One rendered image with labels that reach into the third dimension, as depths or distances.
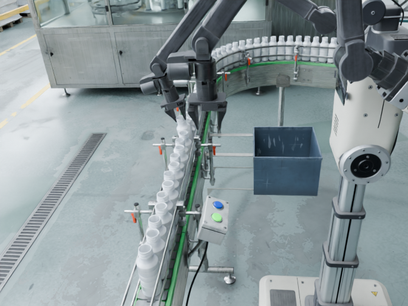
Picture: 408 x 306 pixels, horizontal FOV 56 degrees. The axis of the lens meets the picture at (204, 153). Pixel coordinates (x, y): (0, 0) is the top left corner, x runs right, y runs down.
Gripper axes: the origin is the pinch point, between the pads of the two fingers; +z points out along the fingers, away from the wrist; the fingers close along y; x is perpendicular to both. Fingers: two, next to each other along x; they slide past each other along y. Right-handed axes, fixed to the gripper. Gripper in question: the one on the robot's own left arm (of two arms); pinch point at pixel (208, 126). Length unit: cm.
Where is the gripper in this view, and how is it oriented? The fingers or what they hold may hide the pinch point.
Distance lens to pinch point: 111.2
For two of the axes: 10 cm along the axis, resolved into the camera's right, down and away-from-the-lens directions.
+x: 1.1, -5.2, 8.5
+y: 9.9, 0.1, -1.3
